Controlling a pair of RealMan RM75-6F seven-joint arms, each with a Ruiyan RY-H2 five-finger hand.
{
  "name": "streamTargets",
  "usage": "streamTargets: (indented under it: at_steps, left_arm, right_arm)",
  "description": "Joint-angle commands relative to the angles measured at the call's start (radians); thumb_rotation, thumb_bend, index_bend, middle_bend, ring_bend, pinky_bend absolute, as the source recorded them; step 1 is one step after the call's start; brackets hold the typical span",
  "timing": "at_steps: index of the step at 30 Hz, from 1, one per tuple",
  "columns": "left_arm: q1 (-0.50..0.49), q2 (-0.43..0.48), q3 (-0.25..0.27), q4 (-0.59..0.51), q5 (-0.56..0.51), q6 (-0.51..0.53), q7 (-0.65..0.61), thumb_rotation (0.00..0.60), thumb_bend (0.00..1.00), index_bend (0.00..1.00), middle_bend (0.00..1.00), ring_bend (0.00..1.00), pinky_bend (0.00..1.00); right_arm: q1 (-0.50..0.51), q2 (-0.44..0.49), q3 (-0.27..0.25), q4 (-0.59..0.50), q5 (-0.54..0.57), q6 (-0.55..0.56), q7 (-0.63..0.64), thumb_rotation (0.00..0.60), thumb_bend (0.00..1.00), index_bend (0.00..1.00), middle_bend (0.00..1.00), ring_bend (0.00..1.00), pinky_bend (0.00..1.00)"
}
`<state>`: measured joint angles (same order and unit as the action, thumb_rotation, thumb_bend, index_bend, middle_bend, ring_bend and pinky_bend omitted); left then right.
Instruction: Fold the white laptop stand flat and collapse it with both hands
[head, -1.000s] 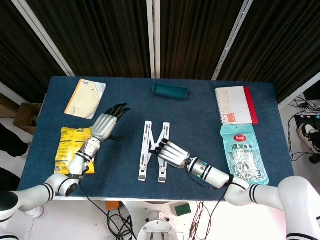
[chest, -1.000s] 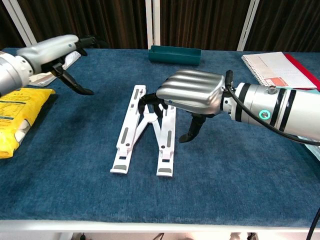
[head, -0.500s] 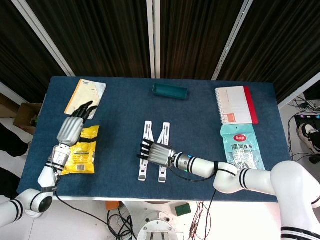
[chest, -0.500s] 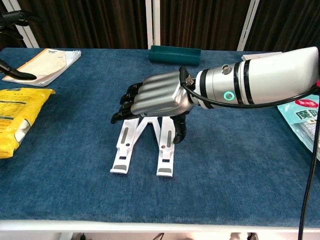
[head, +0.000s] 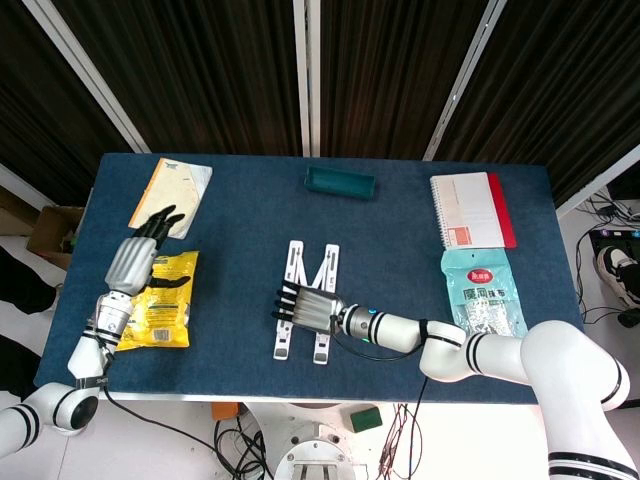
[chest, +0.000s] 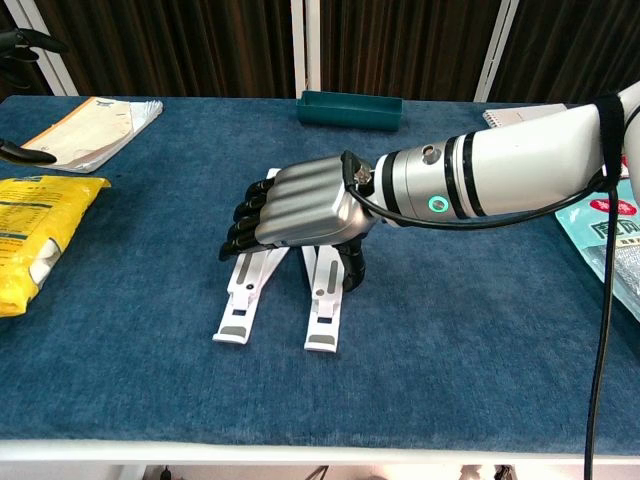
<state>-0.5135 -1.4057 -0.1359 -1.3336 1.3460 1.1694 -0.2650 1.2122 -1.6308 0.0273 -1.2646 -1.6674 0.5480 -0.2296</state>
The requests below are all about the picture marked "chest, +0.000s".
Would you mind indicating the red notebook cover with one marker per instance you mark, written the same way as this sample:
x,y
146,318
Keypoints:
x,y
625,166

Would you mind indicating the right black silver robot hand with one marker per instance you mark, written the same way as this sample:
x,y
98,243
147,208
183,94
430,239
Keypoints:
x,y
310,205

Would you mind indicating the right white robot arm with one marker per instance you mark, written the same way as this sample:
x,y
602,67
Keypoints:
x,y
525,155

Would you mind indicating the white frame post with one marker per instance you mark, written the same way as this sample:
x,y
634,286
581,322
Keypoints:
x,y
305,45
45,50
495,50

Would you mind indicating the blue fabric table mat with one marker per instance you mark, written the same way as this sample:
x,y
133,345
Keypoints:
x,y
300,390

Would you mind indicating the teal plastic tray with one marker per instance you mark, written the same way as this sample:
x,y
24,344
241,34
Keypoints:
x,y
350,112

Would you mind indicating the yellow snack bag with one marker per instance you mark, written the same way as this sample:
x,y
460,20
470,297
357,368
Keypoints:
x,y
30,235

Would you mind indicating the cream booklet with orange spine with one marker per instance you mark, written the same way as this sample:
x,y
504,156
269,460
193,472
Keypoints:
x,y
95,130

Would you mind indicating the light blue snack bag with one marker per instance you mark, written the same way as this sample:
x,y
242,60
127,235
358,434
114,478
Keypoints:
x,y
580,235

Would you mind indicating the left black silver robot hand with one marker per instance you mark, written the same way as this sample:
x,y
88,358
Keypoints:
x,y
25,42

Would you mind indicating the white spiral notebook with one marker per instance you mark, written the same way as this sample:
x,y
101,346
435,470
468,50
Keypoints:
x,y
505,117

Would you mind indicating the white folding laptop stand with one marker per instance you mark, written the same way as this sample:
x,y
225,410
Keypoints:
x,y
322,300

